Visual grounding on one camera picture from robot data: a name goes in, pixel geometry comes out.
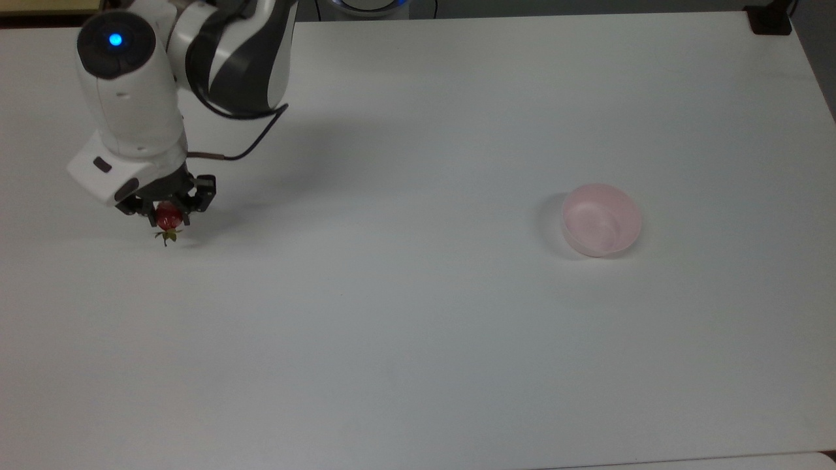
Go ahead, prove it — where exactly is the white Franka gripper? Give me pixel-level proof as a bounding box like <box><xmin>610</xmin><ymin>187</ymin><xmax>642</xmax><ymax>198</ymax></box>
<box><xmin>67</xmin><ymin>129</ymin><xmax>217</xmax><ymax>228</ymax></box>

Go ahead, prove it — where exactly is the red strawberry with green leaves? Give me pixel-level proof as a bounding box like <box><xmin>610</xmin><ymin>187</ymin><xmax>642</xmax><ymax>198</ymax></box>
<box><xmin>154</xmin><ymin>200</ymin><xmax>185</xmax><ymax>247</ymax></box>

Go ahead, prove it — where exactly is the pink plastic bowl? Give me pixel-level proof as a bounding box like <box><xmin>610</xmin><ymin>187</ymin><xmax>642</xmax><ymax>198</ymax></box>
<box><xmin>561</xmin><ymin>183</ymin><xmax>643</xmax><ymax>259</ymax></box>

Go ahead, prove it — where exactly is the light wooden furniture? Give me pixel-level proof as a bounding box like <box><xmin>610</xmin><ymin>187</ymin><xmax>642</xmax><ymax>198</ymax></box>
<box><xmin>0</xmin><ymin>0</ymin><xmax>105</xmax><ymax>18</ymax></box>

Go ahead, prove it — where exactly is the white adjacent table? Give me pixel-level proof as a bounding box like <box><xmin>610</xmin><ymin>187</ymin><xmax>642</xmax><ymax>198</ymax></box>
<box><xmin>536</xmin><ymin>450</ymin><xmax>836</xmax><ymax>470</ymax></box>

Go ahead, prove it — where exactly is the black table clamp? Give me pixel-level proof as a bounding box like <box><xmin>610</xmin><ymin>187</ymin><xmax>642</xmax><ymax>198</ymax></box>
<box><xmin>743</xmin><ymin>0</ymin><xmax>799</xmax><ymax>36</ymax></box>

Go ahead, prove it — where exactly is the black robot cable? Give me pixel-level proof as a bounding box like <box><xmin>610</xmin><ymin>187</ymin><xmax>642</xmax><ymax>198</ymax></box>
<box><xmin>185</xmin><ymin>0</ymin><xmax>290</xmax><ymax>163</ymax></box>

